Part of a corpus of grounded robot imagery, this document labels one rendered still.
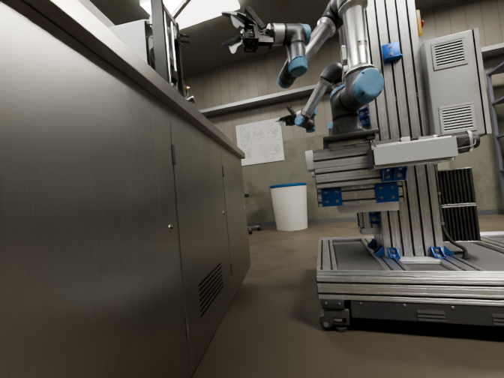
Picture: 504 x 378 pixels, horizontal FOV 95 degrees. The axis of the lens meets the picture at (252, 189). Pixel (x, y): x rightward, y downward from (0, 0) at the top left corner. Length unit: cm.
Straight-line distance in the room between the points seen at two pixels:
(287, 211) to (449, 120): 272
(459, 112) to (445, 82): 15
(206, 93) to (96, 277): 508
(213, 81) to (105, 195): 504
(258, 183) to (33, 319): 429
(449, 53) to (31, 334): 158
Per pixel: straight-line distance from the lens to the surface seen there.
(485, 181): 496
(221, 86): 529
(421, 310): 114
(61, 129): 44
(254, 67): 519
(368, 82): 108
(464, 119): 142
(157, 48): 118
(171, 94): 70
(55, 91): 45
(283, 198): 370
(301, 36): 109
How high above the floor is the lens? 58
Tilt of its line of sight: 2 degrees up
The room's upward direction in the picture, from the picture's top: 5 degrees counter-clockwise
